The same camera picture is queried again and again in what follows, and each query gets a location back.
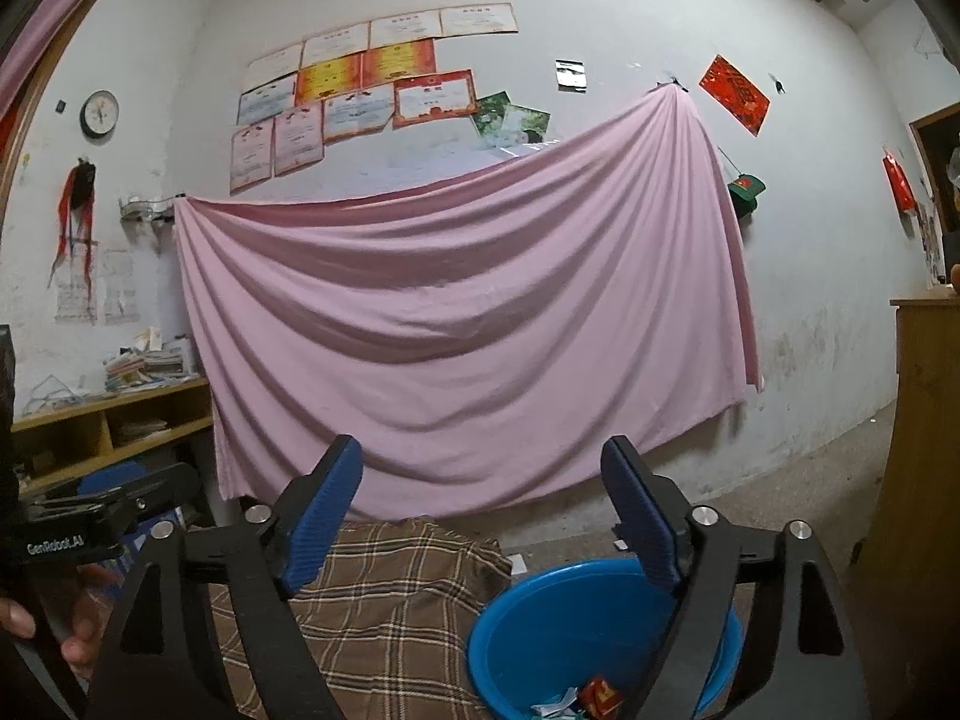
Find green wall photo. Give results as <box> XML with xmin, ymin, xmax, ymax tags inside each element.
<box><xmin>499</xmin><ymin>103</ymin><xmax>552</xmax><ymax>151</ymax></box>
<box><xmin>472</xmin><ymin>92</ymin><xmax>512</xmax><ymax>140</ymax></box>

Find green cap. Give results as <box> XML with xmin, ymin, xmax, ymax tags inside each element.
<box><xmin>726</xmin><ymin>174</ymin><xmax>767</xmax><ymax>220</ymax></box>

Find brown plaid blanket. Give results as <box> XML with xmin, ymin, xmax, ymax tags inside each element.
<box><xmin>184</xmin><ymin>517</ymin><xmax>515</xmax><ymax>720</ymax></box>

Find wooden cabinet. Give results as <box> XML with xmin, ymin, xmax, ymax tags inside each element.
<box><xmin>851</xmin><ymin>101</ymin><xmax>960</xmax><ymax>720</ymax></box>

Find blue plastic basin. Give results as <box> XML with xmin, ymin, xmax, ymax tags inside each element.
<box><xmin>466</xmin><ymin>559</ymin><xmax>747</xmax><ymax>720</ymax></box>

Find stack of books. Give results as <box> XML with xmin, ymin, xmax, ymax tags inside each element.
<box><xmin>103</xmin><ymin>326</ymin><xmax>188</xmax><ymax>395</ymax></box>

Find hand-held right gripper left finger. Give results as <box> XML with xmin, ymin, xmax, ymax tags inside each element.
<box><xmin>86</xmin><ymin>435</ymin><xmax>365</xmax><ymax>720</ymax></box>

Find red tassel wall decoration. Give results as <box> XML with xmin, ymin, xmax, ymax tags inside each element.
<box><xmin>46</xmin><ymin>157</ymin><xmax>102</xmax><ymax>293</ymax></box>

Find red wall poster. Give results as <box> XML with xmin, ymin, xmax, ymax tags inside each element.
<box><xmin>699</xmin><ymin>55</ymin><xmax>772</xmax><ymax>137</ymax></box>

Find pink curtain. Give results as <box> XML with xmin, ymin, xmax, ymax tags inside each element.
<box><xmin>0</xmin><ymin>0</ymin><xmax>143</xmax><ymax>91</ymax></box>

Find red snack packet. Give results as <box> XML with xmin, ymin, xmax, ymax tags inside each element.
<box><xmin>581</xmin><ymin>679</ymin><xmax>625</xmax><ymax>717</ymax></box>

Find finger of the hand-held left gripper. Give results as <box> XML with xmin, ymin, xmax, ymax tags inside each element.
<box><xmin>26</xmin><ymin>463</ymin><xmax>202</xmax><ymax>541</ymax></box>

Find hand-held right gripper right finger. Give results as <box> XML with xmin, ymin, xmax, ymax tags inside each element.
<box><xmin>600</xmin><ymin>435</ymin><xmax>871</xmax><ymax>720</ymax></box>

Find wire wall rack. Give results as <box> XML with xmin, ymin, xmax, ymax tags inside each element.
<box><xmin>118</xmin><ymin>195</ymin><xmax>188</xmax><ymax>230</ymax></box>

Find wooden shelf unit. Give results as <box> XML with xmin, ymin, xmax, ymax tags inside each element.
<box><xmin>11</xmin><ymin>376</ymin><xmax>213</xmax><ymax>496</ymax></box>

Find wooden window frame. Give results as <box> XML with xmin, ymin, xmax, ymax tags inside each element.
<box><xmin>0</xmin><ymin>0</ymin><xmax>143</xmax><ymax>196</ymax></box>

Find paper wall calendar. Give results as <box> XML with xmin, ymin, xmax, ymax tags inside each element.
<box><xmin>54</xmin><ymin>247</ymin><xmax>140</xmax><ymax>327</ymax></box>

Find white plastic wrapper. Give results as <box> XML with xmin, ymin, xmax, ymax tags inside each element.
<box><xmin>531</xmin><ymin>686</ymin><xmax>582</xmax><ymax>720</ymax></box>

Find pink hanging sheet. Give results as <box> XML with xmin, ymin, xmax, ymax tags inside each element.
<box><xmin>174</xmin><ymin>86</ymin><xmax>766</xmax><ymax>522</ymax></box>

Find red hanging ornament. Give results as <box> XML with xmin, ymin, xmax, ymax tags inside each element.
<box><xmin>883</xmin><ymin>154</ymin><xmax>920</xmax><ymax>215</ymax></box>

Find group of wall certificates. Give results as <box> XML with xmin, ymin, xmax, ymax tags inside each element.
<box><xmin>229</xmin><ymin>4</ymin><xmax>520</xmax><ymax>196</ymax></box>

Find wire clothes hangers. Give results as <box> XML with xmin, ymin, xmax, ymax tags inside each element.
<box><xmin>26</xmin><ymin>373</ymin><xmax>102</xmax><ymax>410</ymax></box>

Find round wall clock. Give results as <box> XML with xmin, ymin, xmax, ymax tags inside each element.
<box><xmin>80</xmin><ymin>90</ymin><xmax>121</xmax><ymax>140</ymax></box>

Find person's left hand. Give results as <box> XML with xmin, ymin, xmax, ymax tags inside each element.
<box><xmin>0</xmin><ymin>562</ymin><xmax>132</xmax><ymax>687</ymax></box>

